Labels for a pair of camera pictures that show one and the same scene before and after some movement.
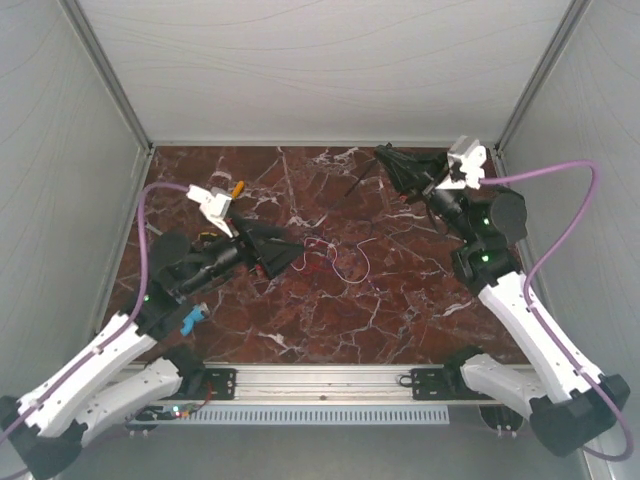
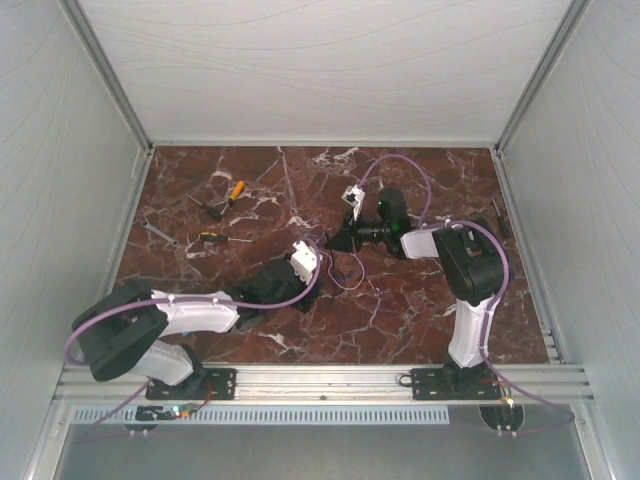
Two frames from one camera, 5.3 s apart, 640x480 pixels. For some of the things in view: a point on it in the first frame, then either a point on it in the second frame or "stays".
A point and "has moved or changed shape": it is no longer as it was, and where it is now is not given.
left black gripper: x=274 y=253 -> x=307 y=303
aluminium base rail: x=330 y=385 stays
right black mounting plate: x=443 y=384 stays
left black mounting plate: x=212 y=384 stays
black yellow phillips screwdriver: x=210 y=236 stays
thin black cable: x=349 y=191 has moved or changed shape
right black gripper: x=417 y=171 -> x=347 y=239
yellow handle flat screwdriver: x=239 y=187 stays
